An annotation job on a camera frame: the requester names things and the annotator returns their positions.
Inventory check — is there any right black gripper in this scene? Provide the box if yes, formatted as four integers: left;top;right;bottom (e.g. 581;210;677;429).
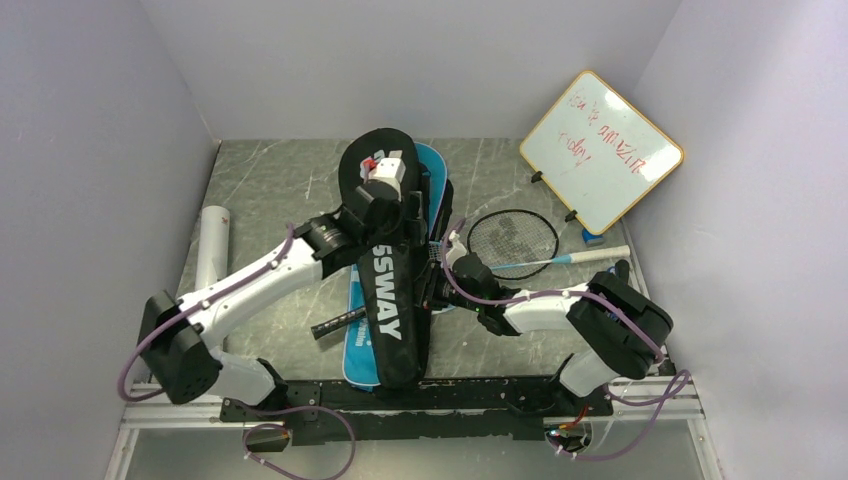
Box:
396;259;482;313

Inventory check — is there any black racket head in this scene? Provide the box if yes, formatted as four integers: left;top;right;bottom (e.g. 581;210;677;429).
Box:
310;306;366;340
467;209;560;266

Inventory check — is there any black racket cover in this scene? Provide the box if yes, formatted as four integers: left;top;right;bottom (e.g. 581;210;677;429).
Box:
338;127;431;392

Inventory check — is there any white shuttlecock tube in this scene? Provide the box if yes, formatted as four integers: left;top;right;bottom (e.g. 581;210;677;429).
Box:
194;205;230;290

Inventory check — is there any blue racket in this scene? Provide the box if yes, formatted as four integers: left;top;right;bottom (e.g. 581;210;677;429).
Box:
429;241;631;314

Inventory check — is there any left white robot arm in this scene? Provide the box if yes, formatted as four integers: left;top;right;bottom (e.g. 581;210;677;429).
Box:
133;177;431;420

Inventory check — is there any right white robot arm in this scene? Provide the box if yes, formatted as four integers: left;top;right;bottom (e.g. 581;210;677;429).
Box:
415;254;673;415

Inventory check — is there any blue whiteboard eraser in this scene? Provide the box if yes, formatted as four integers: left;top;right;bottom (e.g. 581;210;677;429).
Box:
581;229;605;248

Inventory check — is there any blue racket cover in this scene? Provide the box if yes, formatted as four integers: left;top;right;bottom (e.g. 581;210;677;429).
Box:
342;142;448;392

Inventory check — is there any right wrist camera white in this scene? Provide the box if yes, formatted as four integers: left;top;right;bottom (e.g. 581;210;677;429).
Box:
442;231;468;266

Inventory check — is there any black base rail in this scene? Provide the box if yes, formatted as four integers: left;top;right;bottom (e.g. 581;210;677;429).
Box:
219;376;613;446

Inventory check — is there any whiteboard with orange frame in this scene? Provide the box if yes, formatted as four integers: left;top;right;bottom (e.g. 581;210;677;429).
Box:
519;70;684;235

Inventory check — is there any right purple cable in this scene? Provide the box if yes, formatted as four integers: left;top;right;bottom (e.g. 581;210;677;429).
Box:
440;218;692;463

